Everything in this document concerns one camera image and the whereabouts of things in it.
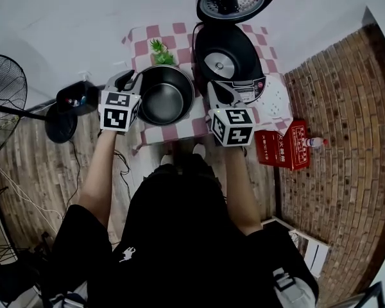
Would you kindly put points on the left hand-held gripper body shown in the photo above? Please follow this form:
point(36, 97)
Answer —
point(117, 114)

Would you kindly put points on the person's right forearm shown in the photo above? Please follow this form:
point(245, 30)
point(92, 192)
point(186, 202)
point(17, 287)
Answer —
point(242, 191)

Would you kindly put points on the black waste bin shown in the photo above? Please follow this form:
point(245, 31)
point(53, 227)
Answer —
point(78, 96)

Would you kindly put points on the white perforated steamer tray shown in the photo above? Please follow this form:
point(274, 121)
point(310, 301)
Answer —
point(274, 98)

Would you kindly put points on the pink checkered tablecloth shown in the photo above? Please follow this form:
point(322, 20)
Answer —
point(160, 133)

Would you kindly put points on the person's right white shoe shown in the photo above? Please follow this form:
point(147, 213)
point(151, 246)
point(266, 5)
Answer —
point(199, 149)

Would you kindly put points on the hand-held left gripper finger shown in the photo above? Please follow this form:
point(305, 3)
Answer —
point(138, 85)
point(117, 77)

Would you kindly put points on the clear bottle with red cap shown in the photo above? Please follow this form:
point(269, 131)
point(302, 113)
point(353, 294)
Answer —
point(314, 143)

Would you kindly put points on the person's left forearm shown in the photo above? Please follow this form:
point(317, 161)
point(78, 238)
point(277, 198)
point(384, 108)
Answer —
point(99, 178)

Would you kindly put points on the white wall plug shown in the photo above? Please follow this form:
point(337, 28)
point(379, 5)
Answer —
point(84, 75)

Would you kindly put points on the black standing fan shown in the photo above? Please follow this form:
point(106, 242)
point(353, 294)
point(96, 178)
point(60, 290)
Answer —
point(61, 125)

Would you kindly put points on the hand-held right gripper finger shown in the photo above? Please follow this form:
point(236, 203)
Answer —
point(212, 95)
point(234, 99)

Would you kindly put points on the red box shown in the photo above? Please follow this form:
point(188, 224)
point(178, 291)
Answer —
point(282, 149)

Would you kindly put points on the person's black clothing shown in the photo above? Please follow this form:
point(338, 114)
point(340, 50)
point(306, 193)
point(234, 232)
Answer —
point(179, 236)

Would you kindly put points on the purple rice cooker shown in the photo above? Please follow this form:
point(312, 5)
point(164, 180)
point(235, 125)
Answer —
point(224, 50)

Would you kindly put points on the black pot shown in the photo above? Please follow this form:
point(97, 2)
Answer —
point(165, 98)

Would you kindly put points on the person's white shoe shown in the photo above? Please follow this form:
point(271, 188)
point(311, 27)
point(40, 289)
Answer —
point(167, 159)
point(199, 149)

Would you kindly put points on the person's left white shoe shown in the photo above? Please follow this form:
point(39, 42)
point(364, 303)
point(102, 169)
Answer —
point(167, 159)

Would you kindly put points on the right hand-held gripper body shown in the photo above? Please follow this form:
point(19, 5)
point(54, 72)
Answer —
point(232, 127)

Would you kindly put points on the small green potted plant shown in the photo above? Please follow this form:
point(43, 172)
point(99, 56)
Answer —
point(162, 54)

